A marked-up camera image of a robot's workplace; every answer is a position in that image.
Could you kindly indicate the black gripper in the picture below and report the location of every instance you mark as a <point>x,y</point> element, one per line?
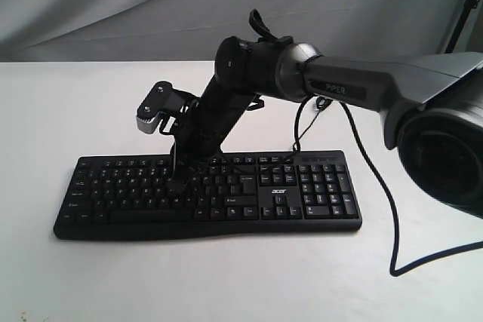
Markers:
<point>202,131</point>

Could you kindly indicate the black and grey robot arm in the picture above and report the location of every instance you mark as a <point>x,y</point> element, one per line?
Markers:
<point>430,109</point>

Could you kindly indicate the black acer keyboard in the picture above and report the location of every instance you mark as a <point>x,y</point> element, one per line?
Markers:
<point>126,198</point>

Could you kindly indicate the grey backdrop cloth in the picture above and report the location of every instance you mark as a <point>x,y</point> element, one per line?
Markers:
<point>126,30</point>

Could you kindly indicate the black tripod stand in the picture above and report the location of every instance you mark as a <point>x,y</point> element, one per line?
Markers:
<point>464,32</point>

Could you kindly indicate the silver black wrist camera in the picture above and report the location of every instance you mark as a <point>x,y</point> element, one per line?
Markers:
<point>160,104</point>

